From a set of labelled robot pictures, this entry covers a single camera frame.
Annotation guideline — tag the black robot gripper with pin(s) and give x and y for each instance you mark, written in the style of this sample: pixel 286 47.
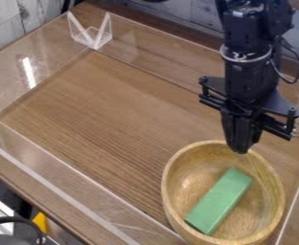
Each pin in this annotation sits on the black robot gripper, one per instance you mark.
pixel 245 97

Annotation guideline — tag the green rectangular block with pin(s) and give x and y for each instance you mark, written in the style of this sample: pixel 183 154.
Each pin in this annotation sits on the green rectangular block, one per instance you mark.
pixel 217 202

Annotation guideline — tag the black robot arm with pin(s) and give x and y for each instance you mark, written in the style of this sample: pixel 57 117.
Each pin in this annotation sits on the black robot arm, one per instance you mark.
pixel 253 25

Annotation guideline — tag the brown wooden bowl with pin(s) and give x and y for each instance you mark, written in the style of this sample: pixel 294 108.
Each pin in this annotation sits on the brown wooden bowl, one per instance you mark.
pixel 191 172

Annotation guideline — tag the yellow black device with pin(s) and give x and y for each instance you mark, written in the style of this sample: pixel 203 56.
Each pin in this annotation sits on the yellow black device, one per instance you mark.
pixel 27 234

